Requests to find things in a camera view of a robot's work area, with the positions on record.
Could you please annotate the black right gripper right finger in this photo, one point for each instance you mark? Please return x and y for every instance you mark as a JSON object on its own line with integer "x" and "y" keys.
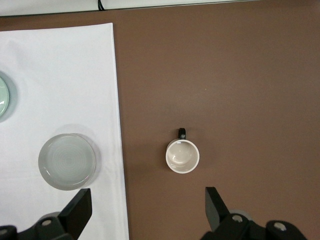
{"x": 215, "y": 212}

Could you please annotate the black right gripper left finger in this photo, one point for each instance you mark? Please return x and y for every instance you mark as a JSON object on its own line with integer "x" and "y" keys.
{"x": 77, "y": 212}

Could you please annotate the gray plate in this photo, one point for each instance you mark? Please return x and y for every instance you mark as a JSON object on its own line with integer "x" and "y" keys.
{"x": 67, "y": 160}

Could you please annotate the green plate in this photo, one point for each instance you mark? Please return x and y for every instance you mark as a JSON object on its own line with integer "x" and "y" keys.
{"x": 3, "y": 97}

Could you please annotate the white cloth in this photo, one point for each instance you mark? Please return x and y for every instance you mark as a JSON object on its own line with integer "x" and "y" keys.
{"x": 62, "y": 75}

